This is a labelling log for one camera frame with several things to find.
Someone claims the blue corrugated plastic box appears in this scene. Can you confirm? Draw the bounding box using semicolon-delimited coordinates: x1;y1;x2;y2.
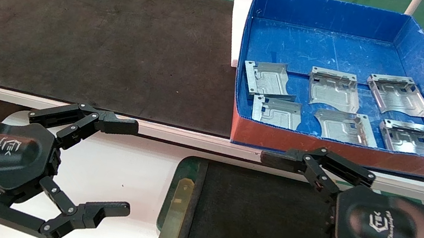
223;0;424;179

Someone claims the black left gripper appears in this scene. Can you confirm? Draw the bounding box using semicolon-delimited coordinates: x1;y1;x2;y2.
0;89;148;238

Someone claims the black container tray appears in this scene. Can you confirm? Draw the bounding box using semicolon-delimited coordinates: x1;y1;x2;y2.
153;152;424;238

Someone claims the black table mat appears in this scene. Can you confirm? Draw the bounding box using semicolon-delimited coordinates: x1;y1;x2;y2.
0;0;256;139

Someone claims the stamped metal bracket part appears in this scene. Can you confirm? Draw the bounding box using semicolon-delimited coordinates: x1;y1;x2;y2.
311;106;383;149
239;57;302;104
375;118;424;157
304;66;365;115
249;94;305;131
362;70;424;122

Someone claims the brass tray edge strip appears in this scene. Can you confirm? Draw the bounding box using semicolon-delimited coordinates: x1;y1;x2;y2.
154;174;196;238

